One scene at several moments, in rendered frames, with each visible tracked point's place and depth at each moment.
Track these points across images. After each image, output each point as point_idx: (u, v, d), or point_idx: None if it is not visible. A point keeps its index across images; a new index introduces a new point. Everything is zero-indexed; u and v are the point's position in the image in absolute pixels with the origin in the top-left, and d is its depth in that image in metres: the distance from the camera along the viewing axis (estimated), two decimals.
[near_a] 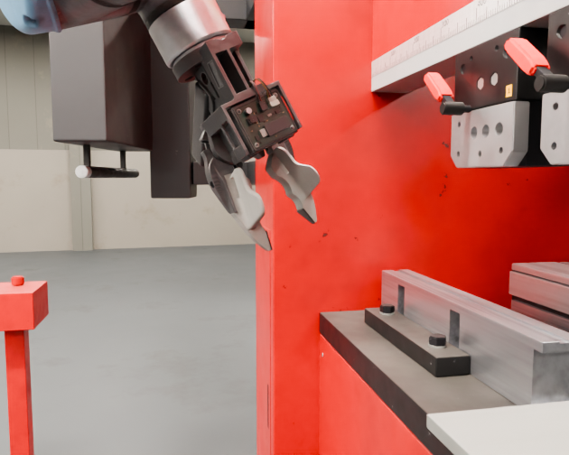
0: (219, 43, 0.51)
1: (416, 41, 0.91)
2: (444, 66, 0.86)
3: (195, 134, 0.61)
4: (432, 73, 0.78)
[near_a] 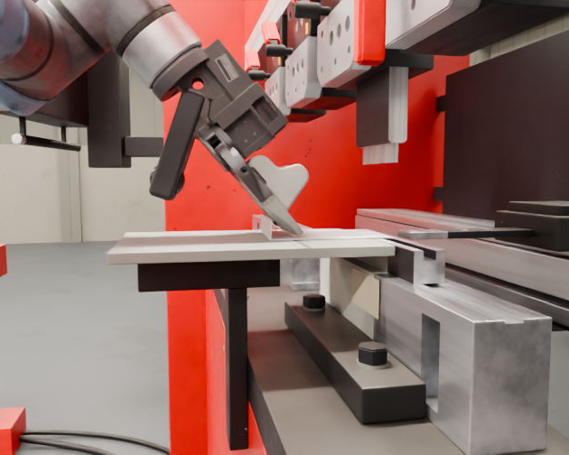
0: (221, 46, 0.56)
1: (256, 28, 1.17)
2: None
3: (168, 156, 0.55)
4: (249, 51, 1.05)
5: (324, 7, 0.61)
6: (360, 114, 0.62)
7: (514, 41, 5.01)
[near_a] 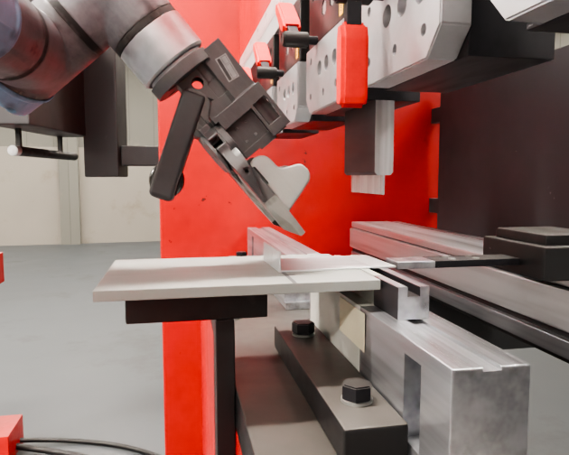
0: (220, 45, 0.56)
1: (251, 43, 1.18)
2: None
3: (169, 156, 0.54)
4: (243, 68, 1.05)
5: (312, 37, 0.62)
6: (349, 143, 0.62)
7: None
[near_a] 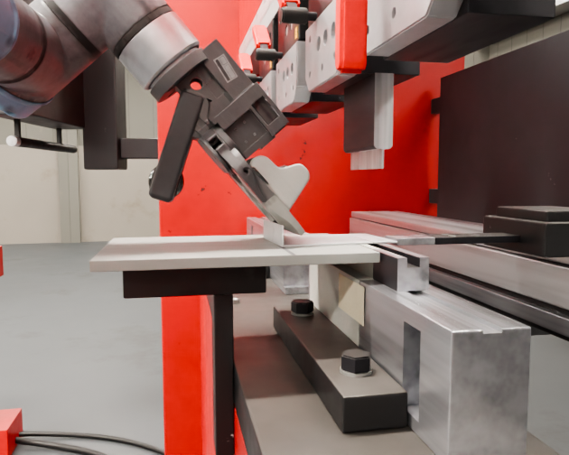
0: (219, 46, 0.56)
1: (250, 31, 1.17)
2: None
3: (168, 157, 0.54)
4: (242, 54, 1.05)
5: (312, 13, 0.61)
6: (348, 119, 0.62)
7: (512, 41, 5.01)
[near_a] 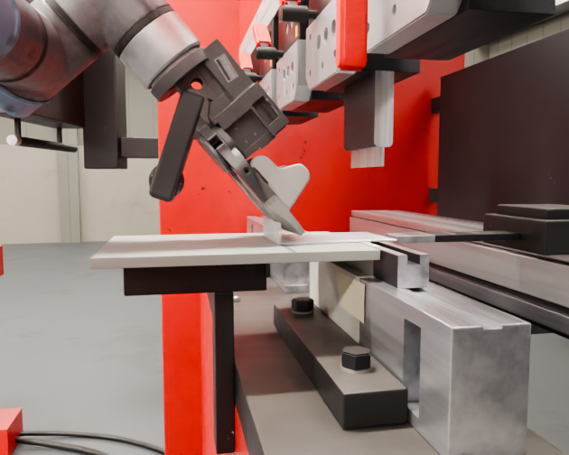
0: (219, 46, 0.56)
1: (250, 30, 1.17)
2: None
3: (168, 157, 0.54)
4: (242, 52, 1.05)
5: (312, 11, 0.61)
6: (349, 117, 0.62)
7: (512, 41, 5.01)
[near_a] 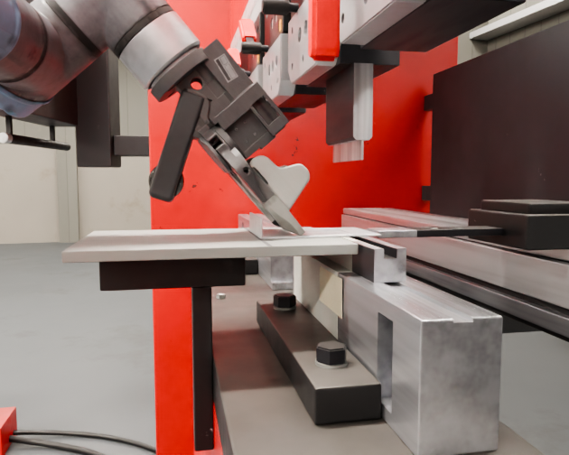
0: (219, 46, 0.56)
1: None
2: None
3: (168, 157, 0.54)
4: (231, 49, 1.04)
5: (293, 4, 0.61)
6: (330, 111, 0.61)
7: (510, 40, 5.00)
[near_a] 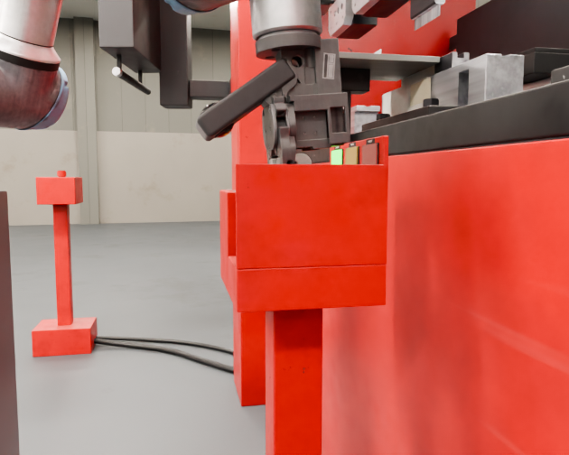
0: (334, 47, 0.58)
1: None
2: None
3: (234, 100, 0.55)
4: None
5: None
6: None
7: None
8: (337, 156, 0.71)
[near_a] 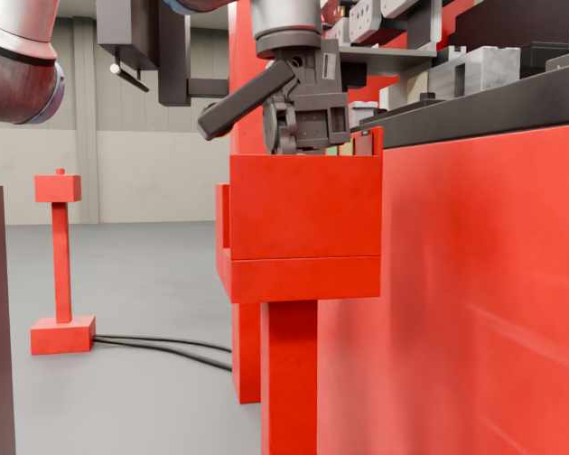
0: (335, 47, 0.58)
1: None
2: (328, 9, 1.53)
3: (234, 100, 0.55)
4: None
5: None
6: (410, 32, 1.02)
7: None
8: (332, 149, 0.71)
